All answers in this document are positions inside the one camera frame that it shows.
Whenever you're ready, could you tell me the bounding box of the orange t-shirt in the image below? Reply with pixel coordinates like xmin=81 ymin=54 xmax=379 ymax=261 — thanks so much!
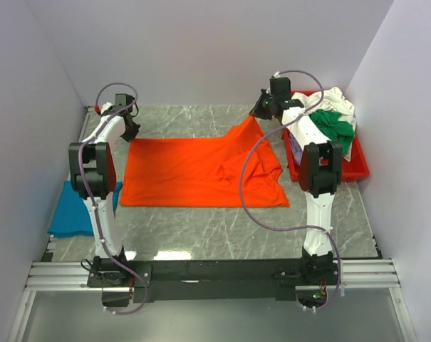
xmin=120 ymin=116 xmax=289 ymax=208

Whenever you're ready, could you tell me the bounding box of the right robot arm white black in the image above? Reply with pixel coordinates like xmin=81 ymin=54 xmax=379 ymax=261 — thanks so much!
xmin=251 ymin=73 xmax=343 ymax=284

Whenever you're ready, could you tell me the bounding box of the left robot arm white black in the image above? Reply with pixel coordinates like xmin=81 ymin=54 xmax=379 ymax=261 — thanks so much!
xmin=68 ymin=93 xmax=140 ymax=286

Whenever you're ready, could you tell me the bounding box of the lilac t-shirt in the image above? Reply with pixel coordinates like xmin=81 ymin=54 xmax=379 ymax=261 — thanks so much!
xmin=289 ymin=133 xmax=303 ymax=166

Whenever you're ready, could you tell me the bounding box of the white t-shirt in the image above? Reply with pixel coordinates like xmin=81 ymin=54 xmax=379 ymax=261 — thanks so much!
xmin=309 ymin=87 xmax=356 ymax=162

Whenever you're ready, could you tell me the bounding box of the green t-shirt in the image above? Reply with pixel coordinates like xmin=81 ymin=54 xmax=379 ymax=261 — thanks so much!
xmin=310 ymin=109 xmax=355 ymax=157

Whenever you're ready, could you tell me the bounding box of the red plastic bin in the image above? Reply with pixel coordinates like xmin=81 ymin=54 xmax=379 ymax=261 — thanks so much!
xmin=281 ymin=90 xmax=369 ymax=182

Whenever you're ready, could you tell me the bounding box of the folded blue t-shirt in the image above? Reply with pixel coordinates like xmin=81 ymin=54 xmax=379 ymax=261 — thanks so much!
xmin=46 ymin=180 xmax=123 ymax=239

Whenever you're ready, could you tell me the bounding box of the black base beam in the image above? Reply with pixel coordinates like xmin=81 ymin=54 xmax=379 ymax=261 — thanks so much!
xmin=81 ymin=252 xmax=341 ymax=314

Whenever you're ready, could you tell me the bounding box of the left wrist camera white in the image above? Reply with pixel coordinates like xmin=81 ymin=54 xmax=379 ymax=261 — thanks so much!
xmin=94 ymin=102 xmax=113 ymax=116

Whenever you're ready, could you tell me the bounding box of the aluminium rail frame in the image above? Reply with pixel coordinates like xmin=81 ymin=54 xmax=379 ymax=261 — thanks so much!
xmin=6 ymin=106 xmax=415 ymax=342

